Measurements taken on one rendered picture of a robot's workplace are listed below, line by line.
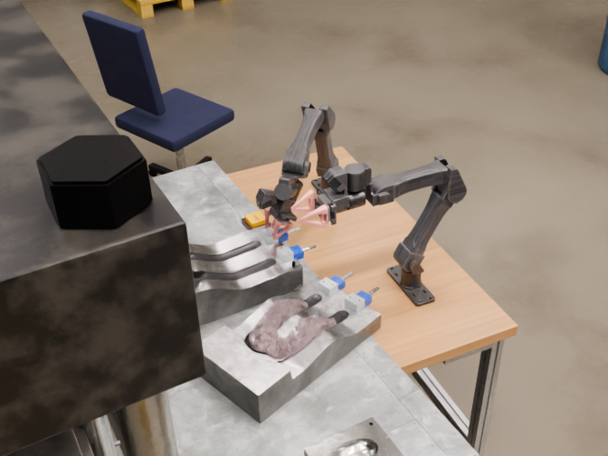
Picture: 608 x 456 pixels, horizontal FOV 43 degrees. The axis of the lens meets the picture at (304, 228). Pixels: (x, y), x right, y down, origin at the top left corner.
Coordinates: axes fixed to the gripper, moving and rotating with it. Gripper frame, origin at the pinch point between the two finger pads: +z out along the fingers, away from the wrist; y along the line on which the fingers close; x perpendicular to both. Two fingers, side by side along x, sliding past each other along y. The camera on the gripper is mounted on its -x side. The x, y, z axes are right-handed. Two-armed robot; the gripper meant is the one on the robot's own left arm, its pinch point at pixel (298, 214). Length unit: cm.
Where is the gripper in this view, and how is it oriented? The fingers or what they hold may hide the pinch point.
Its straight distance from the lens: 211.1
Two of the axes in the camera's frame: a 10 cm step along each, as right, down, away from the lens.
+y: 4.1, 5.3, -7.4
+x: 0.5, 8.0, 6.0
